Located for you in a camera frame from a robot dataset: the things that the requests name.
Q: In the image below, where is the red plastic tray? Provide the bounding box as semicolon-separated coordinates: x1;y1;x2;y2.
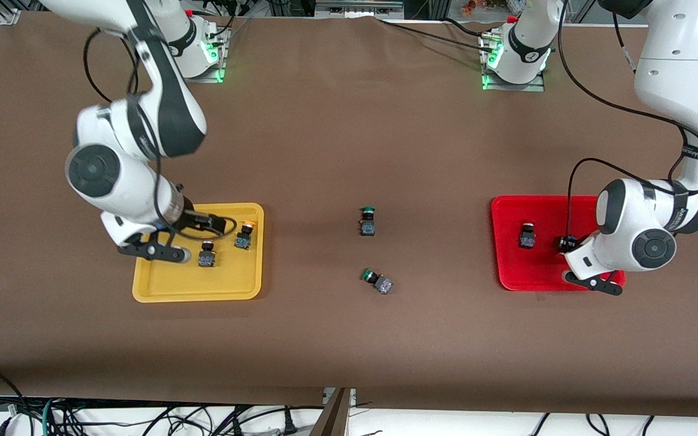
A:
490;195;627;292

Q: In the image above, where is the yellow plastic tray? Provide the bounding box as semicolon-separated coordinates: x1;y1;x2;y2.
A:
131;202;265;303

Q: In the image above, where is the brown table mat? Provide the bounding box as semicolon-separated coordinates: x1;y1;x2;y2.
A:
0;12;698;418

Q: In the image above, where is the grey metal box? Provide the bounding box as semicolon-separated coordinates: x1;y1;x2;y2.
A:
314;0;404;19

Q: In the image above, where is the orange decorative object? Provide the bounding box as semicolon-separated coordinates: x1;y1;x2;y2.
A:
460;0;507;16

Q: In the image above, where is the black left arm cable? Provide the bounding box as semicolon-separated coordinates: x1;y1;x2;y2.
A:
557;0;698;240

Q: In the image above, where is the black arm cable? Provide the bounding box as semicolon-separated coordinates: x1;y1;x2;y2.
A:
557;0;698;240
82;24;239;240

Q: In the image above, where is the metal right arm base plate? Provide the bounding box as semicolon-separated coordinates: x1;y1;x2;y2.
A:
182;24;231;84

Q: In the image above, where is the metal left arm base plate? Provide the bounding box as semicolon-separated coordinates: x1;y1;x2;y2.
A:
482;71;547;93

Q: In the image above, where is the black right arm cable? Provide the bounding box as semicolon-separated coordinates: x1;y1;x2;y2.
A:
82;24;239;240

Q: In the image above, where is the grey table post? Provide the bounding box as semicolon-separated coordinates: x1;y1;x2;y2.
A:
310;388;357;436

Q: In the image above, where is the green floor cable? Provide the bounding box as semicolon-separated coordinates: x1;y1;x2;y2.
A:
39;397;58;436

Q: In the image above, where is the black table cable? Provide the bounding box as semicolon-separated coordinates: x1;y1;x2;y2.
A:
375;15;507;52

